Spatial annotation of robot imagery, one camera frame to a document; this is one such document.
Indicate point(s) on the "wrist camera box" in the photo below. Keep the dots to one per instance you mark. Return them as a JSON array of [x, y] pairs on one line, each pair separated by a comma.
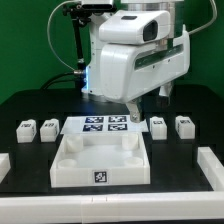
[[136, 27]]

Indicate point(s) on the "white square tabletop part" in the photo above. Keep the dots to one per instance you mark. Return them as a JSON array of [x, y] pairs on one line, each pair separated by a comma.
[[104, 159]]

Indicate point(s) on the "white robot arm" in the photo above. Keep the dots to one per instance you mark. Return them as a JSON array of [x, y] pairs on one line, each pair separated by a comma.
[[102, 10]]

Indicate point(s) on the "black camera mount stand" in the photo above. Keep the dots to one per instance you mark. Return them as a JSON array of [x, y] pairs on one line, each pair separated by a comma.
[[80, 18]]

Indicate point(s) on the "paper sheet with markers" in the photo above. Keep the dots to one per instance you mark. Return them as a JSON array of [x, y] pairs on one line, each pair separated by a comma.
[[111, 123]]

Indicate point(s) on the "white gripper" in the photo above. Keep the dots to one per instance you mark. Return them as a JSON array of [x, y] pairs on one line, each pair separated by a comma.
[[122, 82]]

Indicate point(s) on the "white U-shaped fence wall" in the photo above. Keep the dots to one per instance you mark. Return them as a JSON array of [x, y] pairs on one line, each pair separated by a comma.
[[123, 207]]

